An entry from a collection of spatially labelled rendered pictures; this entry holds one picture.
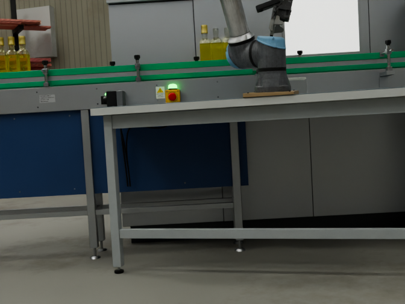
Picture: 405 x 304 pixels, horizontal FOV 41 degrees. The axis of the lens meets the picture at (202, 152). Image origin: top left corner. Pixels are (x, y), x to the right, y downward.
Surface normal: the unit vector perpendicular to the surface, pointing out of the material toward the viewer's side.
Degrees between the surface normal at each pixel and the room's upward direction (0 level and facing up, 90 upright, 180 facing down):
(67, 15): 90
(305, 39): 90
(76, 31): 90
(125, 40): 90
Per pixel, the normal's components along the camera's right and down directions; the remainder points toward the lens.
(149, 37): -0.01, 0.06
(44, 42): -0.26, 0.07
